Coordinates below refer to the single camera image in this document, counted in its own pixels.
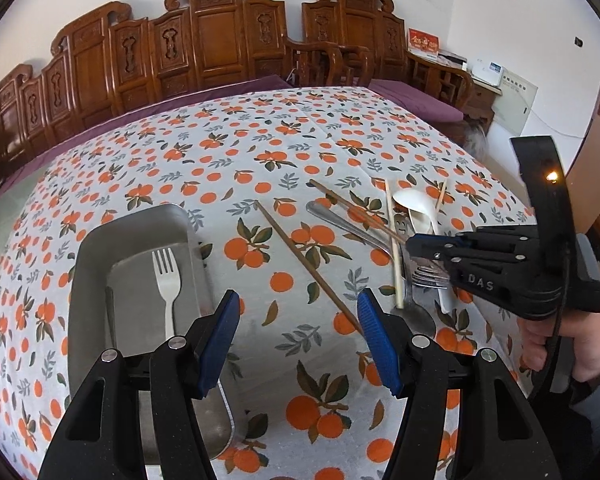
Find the metal tray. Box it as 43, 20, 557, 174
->
67, 203, 237, 466

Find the light bamboo chopstick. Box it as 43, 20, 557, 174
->
385, 179, 405, 310
431, 178, 448, 235

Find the steel spoon with face handle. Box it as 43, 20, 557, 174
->
392, 212, 437, 339

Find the brown cardboard panel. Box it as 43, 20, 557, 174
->
564, 115, 600, 241

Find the white ceramic spoon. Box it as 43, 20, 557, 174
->
392, 190, 453, 314

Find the long carved wooden bench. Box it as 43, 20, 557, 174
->
0, 0, 303, 201

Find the grey plastic bag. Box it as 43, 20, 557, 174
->
454, 116, 490, 157

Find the wooden armchair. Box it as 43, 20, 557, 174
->
284, 37, 376, 87

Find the wooden side table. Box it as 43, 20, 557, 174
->
405, 51, 497, 128

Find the dark brown chopstick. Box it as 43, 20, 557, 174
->
256, 201, 364, 337
308, 179, 407, 243

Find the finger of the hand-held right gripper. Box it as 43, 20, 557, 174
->
406, 225, 537, 262
446, 254, 567, 319

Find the white radiator cover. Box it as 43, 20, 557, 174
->
491, 70, 539, 137

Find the red desk calendar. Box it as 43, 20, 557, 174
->
407, 28, 440, 57

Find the steel fork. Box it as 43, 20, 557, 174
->
409, 255, 452, 290

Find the person's right hand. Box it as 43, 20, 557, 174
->
519, 310, 600, 398

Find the white telephone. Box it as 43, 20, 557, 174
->
466, 57, 504, 87

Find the short carved wooden bench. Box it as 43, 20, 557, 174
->
301, 0, 410, 82

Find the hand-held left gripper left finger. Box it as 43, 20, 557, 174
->
37, 289, 241, 480

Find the white plastic fork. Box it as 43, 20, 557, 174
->
151, 248, 183, 339

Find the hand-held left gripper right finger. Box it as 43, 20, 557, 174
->
357, 288, 564, 480

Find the orange print tablecloth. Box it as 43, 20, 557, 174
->
0, 85, 546, 480

